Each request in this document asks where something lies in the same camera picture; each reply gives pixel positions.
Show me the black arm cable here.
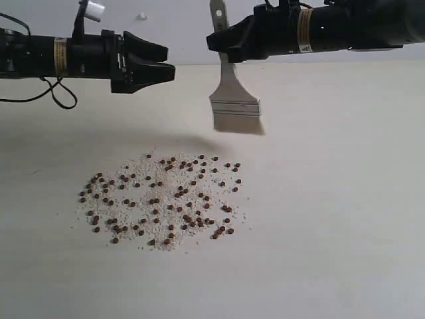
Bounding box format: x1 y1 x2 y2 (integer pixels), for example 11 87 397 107
264 0 313 10
0 12 78 109

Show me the wooden paint brush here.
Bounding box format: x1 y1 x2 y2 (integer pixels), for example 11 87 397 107
209 0 266 136

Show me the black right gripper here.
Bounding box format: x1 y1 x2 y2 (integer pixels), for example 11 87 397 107
207 1 299 63

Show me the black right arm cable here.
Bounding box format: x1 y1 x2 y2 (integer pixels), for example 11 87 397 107
264 0 313 10

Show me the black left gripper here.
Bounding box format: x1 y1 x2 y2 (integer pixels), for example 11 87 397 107
68 30 175 93

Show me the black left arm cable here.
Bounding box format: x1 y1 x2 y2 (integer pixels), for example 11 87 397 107
0 12 78 109

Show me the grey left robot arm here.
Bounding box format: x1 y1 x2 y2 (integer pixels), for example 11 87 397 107
1 29 175 94

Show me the pile of crumbs and pellets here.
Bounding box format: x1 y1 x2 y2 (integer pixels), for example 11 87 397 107
69 148 254 251

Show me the small white wall fixture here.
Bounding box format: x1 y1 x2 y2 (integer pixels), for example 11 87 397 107
136 12 148 21

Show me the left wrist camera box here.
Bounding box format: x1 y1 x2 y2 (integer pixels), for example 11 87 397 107
72 0 105 38

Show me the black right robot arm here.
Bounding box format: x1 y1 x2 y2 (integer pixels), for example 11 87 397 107
207 1 424 63

